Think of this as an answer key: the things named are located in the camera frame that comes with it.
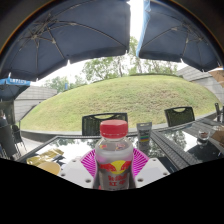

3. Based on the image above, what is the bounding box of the navy umbrella with blue rim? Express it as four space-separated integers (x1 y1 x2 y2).
0 77 32 101

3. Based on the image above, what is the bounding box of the brown paper bag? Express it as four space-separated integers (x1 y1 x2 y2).
211 128 224 145

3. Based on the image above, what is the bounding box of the grey slatted building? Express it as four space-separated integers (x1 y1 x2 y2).
181 65 224 104
13 85 58 123

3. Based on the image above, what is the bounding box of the red-capped clear drink bottle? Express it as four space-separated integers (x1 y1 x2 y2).
94 119 135 192

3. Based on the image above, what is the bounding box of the navy umbrella with pale flap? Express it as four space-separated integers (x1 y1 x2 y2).
135 0 224 73

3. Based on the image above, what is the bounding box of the dark green wicker chair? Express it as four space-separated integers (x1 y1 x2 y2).
214 102 224 123
81 112 129 137
164 106 196 128

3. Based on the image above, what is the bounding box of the person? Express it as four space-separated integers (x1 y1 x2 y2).
0 109 9 128

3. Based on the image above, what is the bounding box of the small glass cup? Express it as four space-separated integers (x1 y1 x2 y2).
197 129 210 145

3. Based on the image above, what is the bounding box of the grey striped stand-up packet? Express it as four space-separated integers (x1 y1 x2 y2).
136 121 153 144

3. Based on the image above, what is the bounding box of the large navy patio umbrella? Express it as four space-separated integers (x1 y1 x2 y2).
0 0 132 82

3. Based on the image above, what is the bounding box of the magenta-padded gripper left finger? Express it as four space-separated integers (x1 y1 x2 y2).
58 148 101 190

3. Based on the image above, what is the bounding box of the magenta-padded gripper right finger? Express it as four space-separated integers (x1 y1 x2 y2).
132 147 171 189

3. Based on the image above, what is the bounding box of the dark grey wicker chair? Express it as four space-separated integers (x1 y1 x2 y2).
12 124 28 153
0 124 19 160

